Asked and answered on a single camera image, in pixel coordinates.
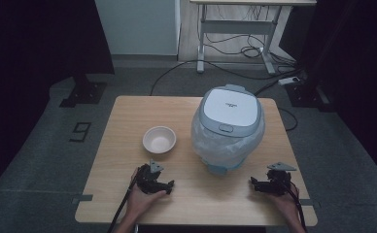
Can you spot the white bowl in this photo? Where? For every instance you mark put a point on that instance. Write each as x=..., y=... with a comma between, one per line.
x=159, y=139

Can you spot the black stand base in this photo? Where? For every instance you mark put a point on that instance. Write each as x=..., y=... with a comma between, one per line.
x=84, y=92
x=306, y=97

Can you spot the dark curtain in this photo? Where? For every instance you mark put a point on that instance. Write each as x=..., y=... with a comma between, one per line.
x=31, y=48
x=355, y=48

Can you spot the pale grey partition panel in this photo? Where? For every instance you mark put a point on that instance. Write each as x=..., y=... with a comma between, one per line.
x=138, y=26

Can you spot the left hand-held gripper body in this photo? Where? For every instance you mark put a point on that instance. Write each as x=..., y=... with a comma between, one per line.
x=146, y=179

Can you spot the clear plastic bin liner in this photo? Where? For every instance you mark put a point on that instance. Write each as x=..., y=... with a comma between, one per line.
x=222, y=149

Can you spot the person's left hand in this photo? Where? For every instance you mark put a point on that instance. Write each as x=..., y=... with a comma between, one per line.
x=141, y=202

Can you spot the white desk frame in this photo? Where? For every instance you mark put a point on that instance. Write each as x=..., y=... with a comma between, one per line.
x=235, y=26

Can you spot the blue-grey lidded trash bin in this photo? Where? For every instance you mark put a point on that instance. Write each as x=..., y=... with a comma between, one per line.
x=228, y=108

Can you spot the person's right hand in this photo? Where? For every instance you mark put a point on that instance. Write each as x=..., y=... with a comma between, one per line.
x=288, y=202

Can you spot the white power strip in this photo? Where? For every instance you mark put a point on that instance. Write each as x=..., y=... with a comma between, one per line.
x=288, y=81

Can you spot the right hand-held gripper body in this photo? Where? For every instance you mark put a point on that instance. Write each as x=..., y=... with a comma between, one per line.
x=278, y=184

